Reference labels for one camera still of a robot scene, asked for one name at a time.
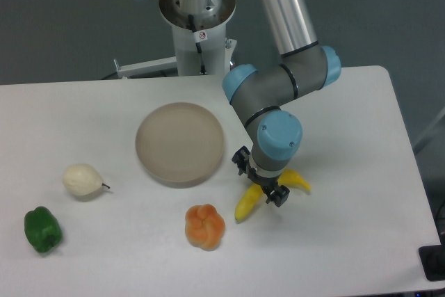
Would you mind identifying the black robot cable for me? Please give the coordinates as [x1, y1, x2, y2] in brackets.
[187, 14, 208, 75]

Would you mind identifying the green bell pepper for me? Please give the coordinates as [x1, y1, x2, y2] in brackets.
[24, 206, 63, 254]

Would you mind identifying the black device at table edge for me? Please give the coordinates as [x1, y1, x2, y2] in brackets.
[419, 245, 444, 282]

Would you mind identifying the orange knotted bread roll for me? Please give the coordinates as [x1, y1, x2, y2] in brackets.
[184, 204, 225, 251]

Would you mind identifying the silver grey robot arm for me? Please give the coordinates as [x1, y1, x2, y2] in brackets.
[116, 0, 341, 206]

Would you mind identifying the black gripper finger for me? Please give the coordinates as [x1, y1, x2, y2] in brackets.
[232, 146, 250, 175]
[265, 184, 290, 207]

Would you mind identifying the yellow banana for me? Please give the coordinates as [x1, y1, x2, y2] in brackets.
[234, 169, 312, 223]

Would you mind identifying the white pear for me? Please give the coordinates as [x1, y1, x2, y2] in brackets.
[62, 163, 111, 202]

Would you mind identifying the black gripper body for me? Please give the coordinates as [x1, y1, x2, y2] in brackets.
[247, 167, 284, 195]

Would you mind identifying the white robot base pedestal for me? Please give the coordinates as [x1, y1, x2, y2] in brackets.
[159, 0, 236, 76]

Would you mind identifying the beige round plate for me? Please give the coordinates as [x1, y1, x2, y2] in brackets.
[135, 102, 225, 187]

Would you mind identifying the white metal bracket left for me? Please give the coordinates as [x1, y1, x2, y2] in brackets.
[113, 56, 177, 79]

